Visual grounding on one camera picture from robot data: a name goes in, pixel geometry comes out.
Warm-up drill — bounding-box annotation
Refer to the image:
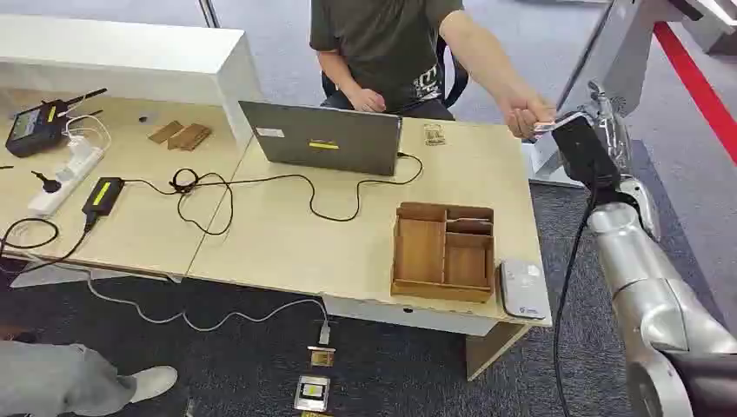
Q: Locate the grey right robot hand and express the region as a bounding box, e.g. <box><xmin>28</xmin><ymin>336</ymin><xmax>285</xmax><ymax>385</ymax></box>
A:
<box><xmin>550</xmin><ymin>82</ymin><xmax>635</xmax><ymax>206</ymax></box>

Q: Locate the card with white border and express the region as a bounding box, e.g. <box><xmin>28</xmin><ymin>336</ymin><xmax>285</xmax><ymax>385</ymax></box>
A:
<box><xmin>293</xmin><ymin>374</ymin><xmax>332</xmax><ymax>414</ymax></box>

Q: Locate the black plug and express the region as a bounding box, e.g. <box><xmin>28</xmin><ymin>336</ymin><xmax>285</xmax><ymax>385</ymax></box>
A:
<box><xmin>30</xmin><ymin>169</ymin><xmax>63</xmax><ymax>195</ymax></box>

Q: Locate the black adapter mains cable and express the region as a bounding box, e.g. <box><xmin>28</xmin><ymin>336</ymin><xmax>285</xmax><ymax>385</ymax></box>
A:
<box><xmin>0</xmin><ymin>213</ymin><xmax>96</xmax><ymax>276</ymax></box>

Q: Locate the small wooden divider piece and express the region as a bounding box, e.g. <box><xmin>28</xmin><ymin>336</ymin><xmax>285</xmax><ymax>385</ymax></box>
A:
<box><xmin>147</xmin><ymin>119</ymin><xmax>185</xmax><ymax>146</ymax></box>

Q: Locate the printed sticker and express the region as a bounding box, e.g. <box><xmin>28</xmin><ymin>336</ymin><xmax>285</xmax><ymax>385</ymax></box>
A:
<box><xmin>423</xmin><ymin>122</ymin><xmax>448</xmax><ymax>148</ymax></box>

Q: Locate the white power strip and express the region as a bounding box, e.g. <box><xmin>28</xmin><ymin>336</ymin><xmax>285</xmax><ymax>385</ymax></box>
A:
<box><xmin>27</xmin><ymin>146</ymin><xmax>107</xmax><ymax>219</ymax></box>

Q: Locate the black handheld device with antenna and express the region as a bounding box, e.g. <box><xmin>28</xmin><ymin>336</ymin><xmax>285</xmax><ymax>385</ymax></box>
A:
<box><xmin>4</xmin><ymin>87</ymin><xmax>110</xmax><ymax>159</ymax></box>

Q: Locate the card with brown face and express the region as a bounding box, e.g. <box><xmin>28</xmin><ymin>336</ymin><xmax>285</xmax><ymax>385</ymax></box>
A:
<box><xmin>306</xmin><ymin>345</ymin><xmax>336</xmax><ymax>368</ymax></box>

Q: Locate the person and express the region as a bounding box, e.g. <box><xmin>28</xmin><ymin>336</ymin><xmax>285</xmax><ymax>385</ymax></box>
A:
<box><xmin>309</xmin><ymin>0</ymin><xmax>557</xmax><ymax>141</ymax></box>
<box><xmin>0</xmin><ymin>339</ymin><xmax>180</xmax><ymax>417</ymax></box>

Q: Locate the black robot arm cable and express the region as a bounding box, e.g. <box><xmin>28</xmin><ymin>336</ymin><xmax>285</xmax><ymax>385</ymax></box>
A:
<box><xmin>552</xmin><ymin>183</ymin><xmax>600</xmax><ymax>417</ymax></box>

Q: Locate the thin white cable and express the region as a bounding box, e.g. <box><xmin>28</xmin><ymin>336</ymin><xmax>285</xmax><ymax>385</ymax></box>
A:
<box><xmin>62</xmin><ymin>114</ymin><xmax>113</xmax><ymax>153</ymax></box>

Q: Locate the grey metal stand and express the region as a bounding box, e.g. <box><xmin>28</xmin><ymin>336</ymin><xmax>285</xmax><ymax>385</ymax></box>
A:
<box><xmin>528</xmin><ymin>0</ymin><xmax>737</xmax><ymax>189</ymax></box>

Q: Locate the long white cable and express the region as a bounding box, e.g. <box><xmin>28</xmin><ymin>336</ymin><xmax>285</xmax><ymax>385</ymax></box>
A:
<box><xmin>84</xmin><ymin>275</ymin><xmax>334</xmax><ymax>347</ymax></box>

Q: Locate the black metal pole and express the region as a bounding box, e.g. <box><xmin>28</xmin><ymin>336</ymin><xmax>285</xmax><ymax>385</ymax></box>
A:
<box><xmin>197</xmin><ymin>0</ymin><xmax>222</xmax><ymax>30</ymax></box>

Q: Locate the grey laptop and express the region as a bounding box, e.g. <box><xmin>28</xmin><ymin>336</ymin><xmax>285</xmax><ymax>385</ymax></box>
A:
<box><xmin>238</xmin><ymin>100</ymin><xmax>403</xmax><ymax>178</ymax></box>

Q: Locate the white desk shelf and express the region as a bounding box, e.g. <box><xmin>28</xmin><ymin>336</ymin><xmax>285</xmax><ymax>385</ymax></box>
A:
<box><xmin>0</xmin><ymin>14</ymin><xmax>263</xmax><ymax>149</ymax></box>

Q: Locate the black laptop power cable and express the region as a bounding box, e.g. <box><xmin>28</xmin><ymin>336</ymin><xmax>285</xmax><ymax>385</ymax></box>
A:
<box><xmin>121</xmin><ymin>151</ymin><xmax>426</xmax><ymax>238</ymax></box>

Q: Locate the wooden card box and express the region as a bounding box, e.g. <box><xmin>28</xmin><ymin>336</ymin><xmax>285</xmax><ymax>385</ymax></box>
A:
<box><xmin>389</xmin><ymin>201</ymin><xmax>497</xmax><ymax>305</ymax></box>

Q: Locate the black power adapter yellow label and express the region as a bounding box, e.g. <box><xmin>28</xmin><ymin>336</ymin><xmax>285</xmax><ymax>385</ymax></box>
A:
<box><xmin>81</xmin><ymin>176</ymin><xmax>126</xmax><ymax>219</ymax></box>

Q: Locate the white card reader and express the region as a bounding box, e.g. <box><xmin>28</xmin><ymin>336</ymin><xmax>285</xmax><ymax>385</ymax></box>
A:
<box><xmin>497</xmin><ymin>258</ymin><xmax>548</xmax><ymax>321</ymax></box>

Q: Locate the person's left hand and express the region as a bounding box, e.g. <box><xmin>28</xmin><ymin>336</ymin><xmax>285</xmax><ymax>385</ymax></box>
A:
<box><xmin>498</xmin><ymin>86</ymin><xmax>557</xmax><ymax>141</ymax></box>

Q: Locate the person's right hand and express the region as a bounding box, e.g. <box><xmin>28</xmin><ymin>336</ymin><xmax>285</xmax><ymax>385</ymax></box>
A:
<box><xmin>347</xmin><ymin>86</ymin><xmax>388</xmax><ymax>115</ymax></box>

